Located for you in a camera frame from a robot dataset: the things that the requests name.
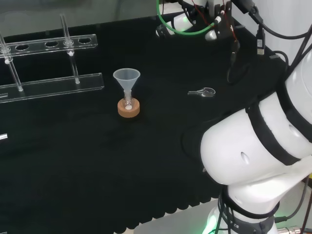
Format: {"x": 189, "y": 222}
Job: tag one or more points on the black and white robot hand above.
{"x": 225, "y": 22}

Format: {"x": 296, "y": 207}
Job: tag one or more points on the clear plastic funnel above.
{"x": 126, "y": 75}

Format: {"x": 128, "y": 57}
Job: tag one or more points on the clear round-bottom flask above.
{"x": 128, "y": 100}

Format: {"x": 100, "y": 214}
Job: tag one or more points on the clear funnel stand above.
{"x": 61, "y": 84}

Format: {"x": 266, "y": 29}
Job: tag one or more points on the black bench cloth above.
{"x": 85, "y": 158}

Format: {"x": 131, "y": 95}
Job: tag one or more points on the small white label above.
{"x": 3, "y": 136}

